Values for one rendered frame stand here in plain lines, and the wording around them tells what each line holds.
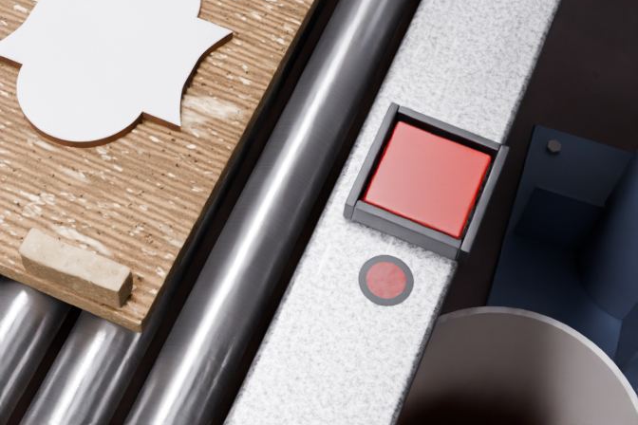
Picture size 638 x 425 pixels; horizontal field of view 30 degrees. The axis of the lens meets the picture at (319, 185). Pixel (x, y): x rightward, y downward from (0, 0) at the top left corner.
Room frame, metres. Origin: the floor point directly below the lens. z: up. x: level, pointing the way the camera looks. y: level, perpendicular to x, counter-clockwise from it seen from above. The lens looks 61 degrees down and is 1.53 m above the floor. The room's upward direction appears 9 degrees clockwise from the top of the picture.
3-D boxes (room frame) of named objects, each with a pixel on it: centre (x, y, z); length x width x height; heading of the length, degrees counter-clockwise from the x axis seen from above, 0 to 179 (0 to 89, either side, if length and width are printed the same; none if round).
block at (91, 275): (0.24, 0.12, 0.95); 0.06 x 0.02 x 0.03; 75
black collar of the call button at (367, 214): (0.34, -0.06, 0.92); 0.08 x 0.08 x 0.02; 75
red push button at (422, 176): (0.34, -0.06, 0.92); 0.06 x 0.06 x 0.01; 75
